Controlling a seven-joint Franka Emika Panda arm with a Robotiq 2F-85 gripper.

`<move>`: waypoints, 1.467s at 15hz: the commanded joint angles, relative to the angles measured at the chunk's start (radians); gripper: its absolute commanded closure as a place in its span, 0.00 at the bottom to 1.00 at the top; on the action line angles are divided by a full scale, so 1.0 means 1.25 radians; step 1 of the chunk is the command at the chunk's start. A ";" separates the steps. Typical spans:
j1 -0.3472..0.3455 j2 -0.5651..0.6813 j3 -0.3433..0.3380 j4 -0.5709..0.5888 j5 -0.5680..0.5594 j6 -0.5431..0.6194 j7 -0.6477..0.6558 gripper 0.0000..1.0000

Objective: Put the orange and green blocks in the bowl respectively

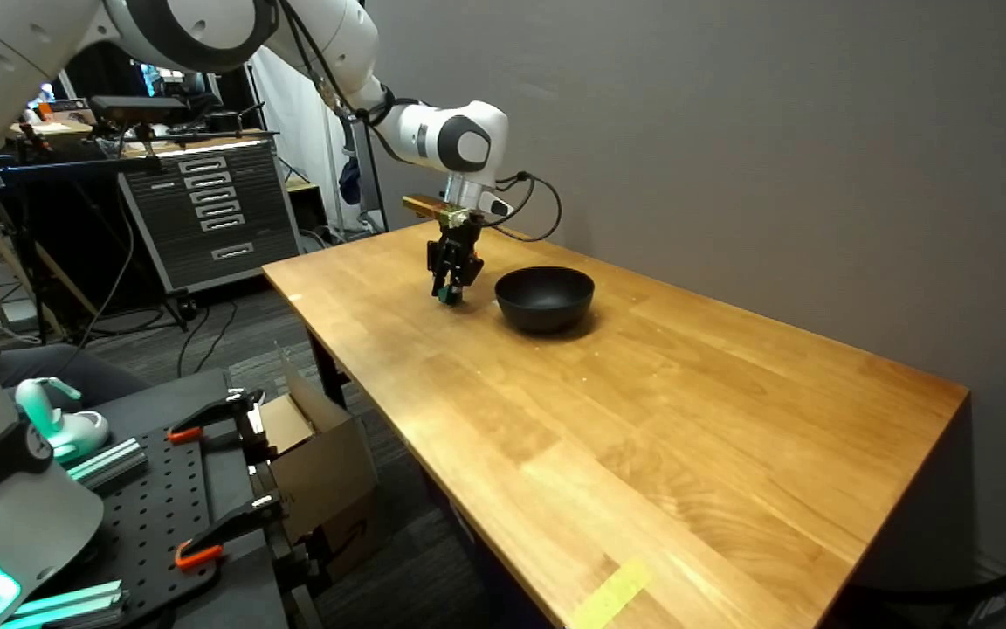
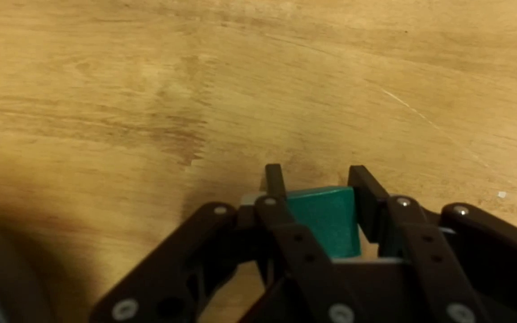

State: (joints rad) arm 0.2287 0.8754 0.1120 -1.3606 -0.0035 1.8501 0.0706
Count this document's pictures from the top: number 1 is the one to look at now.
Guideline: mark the black drawer cabinet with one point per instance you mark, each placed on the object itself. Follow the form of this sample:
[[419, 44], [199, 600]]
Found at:
[[211, 214]]

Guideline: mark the yellow tape strip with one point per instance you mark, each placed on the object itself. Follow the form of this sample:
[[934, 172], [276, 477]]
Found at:
[[611, 596]]

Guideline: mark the teal aluminium bar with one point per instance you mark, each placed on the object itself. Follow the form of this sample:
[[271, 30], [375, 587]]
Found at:
[[62, 605], [107, 463]]

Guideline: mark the black perforated plate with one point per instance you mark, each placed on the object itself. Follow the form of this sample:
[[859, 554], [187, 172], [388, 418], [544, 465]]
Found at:
[[157, 518]]

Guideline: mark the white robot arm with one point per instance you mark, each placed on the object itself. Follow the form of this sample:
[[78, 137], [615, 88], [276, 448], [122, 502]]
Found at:
[[234, 36]]

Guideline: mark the wooden table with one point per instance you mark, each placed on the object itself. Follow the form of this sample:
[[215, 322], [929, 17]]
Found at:
[[629, 442]]

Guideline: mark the black bowl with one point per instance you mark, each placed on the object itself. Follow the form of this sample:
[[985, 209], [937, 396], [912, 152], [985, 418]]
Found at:
[[544, 303]]

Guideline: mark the cardboard box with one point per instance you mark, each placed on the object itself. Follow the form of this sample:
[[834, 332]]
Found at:
[[314, 459]]

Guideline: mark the orange-tipped black clamp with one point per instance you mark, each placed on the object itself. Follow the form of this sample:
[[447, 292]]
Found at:
[[215, 414], [218, 534]]

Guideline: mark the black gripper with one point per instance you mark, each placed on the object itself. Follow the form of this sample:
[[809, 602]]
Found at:
[[458, 243]]

